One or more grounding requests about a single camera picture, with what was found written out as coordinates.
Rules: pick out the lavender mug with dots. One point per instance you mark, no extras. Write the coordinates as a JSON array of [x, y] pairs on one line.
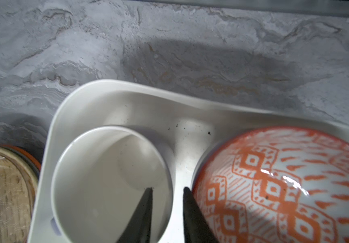
[[101, 177]]

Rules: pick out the orange patterned bowl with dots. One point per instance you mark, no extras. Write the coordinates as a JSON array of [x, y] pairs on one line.
[[276, 185]]

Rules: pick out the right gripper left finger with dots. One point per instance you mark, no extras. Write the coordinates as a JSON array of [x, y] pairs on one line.
[[138, 229]]

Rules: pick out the white plastic bin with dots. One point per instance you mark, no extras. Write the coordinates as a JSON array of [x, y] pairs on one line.
[[189, 126]]

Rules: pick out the amber glass plate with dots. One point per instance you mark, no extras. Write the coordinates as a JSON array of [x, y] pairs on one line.
[[19, 176]]

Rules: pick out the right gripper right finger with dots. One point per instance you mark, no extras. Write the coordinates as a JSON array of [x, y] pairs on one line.
[[196, 228]]

